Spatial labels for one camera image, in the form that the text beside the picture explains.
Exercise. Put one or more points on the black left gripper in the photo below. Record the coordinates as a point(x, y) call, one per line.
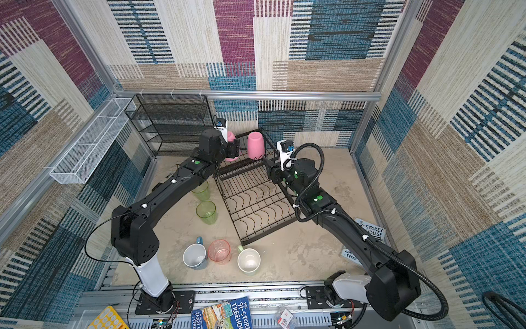
point(234, 149)

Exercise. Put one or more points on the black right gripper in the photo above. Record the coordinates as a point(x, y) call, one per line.
point(271, 172)

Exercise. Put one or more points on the pink plastic cup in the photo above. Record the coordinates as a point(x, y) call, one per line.
point(231, 138)
point(255, 146)

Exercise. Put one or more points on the light green ceramic mug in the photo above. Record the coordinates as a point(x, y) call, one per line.
point(248, 260)

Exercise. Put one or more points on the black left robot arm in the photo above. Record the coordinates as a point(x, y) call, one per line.
point(132, 227)

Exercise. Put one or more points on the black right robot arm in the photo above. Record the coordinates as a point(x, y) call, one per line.
point(391, 282)

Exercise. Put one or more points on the black two-tier dish rack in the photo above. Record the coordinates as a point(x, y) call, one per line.
point(257, 207)

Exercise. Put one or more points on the green glass cup far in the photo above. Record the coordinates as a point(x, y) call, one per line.
point(202, 192)

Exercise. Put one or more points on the green glass cup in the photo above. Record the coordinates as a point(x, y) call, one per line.
point(206, 211)
point(202, 192)

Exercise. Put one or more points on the black mesh shelf unit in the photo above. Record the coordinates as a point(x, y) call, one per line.
point(170, 125)

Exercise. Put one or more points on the green glass cup near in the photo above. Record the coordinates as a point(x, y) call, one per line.
point(206, 211)

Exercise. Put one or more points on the pink translucent glass cup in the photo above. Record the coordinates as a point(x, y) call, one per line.
point(219, 252)

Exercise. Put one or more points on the small clear plastic box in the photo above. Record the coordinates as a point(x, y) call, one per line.
point(285, 319)

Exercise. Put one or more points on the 91-storey treehouse book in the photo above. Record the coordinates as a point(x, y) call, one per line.
point(234, 314)

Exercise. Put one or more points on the yellow patterned card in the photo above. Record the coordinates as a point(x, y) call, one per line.
point(108, 319)

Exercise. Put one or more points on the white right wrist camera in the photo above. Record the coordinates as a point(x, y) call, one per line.
point(286, 149)

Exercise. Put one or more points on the white blue-handled mug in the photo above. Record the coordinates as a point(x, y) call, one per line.
point(196, 255)

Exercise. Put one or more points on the white wire mesh basket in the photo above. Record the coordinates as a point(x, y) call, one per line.
point(84, 156)

